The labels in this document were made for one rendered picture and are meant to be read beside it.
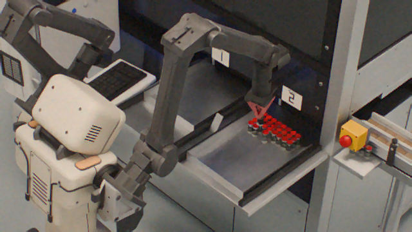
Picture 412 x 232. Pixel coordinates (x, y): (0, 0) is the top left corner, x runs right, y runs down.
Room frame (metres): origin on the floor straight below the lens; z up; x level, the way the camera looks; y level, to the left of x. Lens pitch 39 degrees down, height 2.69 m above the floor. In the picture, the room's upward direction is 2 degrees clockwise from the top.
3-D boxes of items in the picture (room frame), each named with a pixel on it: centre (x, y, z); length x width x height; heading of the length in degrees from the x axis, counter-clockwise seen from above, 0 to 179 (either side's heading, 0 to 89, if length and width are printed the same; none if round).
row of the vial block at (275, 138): (2.08, -0.22, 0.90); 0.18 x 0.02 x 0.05; 46
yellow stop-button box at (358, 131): (2.00, -0.48, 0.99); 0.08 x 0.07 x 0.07; 137
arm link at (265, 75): (1.92, -0.16, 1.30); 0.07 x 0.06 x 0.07; 139
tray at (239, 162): (2.00, -0.15, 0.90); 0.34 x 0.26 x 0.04; 136
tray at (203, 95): (2.32, 0.03, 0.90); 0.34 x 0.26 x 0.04; 137
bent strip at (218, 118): (2.09, 0.00, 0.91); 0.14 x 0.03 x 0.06; 137
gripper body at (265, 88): (1.92, -0.16, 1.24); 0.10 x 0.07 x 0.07; 152
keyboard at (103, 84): (2.40, 0.42, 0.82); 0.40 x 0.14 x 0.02; 144
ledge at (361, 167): (2.02, -0.52, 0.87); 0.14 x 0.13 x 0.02; 137
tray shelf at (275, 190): (2.15, -0.05, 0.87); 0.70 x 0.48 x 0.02; 47
